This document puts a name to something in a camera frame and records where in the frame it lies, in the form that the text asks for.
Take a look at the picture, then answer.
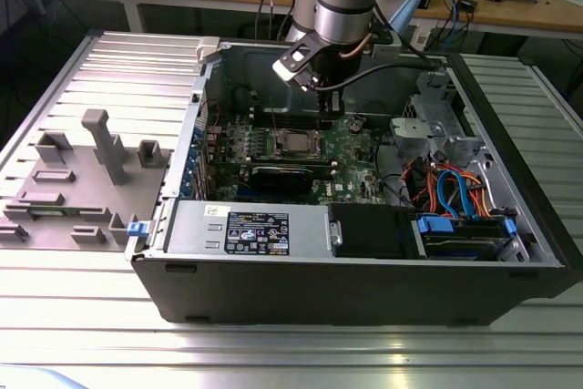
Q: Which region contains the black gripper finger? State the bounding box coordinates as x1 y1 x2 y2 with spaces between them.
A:
319 90 343 131

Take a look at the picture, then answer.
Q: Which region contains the metal socket cover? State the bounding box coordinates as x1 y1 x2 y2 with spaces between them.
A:
272 128 325 157

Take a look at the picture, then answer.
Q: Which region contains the RAM slot with white clips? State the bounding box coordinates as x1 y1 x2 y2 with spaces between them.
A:
251 116 321 125
250 108 321 118

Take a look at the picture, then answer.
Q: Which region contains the CPU socket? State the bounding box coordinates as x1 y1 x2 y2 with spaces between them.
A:
269 127 327 159

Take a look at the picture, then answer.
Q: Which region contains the black drive bay cover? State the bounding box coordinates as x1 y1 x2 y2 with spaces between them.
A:
327 201 428 261

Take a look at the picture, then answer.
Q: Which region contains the green motherboard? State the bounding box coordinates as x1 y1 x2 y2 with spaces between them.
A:
203 111 394 206

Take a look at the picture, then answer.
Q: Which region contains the graphics card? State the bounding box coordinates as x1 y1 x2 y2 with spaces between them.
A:
248 163 317 196

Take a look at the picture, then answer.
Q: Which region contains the silver drive cage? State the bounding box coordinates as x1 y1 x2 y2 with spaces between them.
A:
389 68 498 180

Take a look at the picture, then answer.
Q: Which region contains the grey case latch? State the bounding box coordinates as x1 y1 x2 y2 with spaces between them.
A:
194 36 223 66

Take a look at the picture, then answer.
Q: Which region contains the hard disk in blue carrier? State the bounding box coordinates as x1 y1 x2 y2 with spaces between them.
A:
411 211 519 263

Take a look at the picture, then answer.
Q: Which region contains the black open PC case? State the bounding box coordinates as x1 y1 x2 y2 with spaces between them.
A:
125 36 576 327

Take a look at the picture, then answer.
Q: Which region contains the grey power supply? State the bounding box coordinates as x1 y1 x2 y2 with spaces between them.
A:
166 200 331 257

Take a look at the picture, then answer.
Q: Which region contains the grey parts rack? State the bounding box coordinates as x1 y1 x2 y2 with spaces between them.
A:
0 108 177 253

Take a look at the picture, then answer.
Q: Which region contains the green RAM stick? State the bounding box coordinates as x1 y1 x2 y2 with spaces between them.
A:
26 207 83 218

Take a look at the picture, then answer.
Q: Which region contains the brown curved hose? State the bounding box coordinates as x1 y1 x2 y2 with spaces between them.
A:
339 36 371 61

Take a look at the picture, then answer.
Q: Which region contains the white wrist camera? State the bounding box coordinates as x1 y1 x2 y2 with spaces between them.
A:
271 40 320 89

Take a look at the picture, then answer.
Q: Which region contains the black camera cable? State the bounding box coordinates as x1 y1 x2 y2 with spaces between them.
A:
312 45 445 90

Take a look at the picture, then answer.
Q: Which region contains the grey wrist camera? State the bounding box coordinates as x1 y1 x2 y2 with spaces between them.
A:
368 28 403 61

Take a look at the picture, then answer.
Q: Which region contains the thin red wire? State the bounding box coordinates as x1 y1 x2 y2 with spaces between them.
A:
203 87 224 133

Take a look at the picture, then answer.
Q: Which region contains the blue wire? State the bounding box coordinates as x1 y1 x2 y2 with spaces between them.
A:
435 169 471 222

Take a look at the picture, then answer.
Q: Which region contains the orange wire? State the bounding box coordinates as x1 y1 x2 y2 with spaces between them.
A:
455 171 494 220

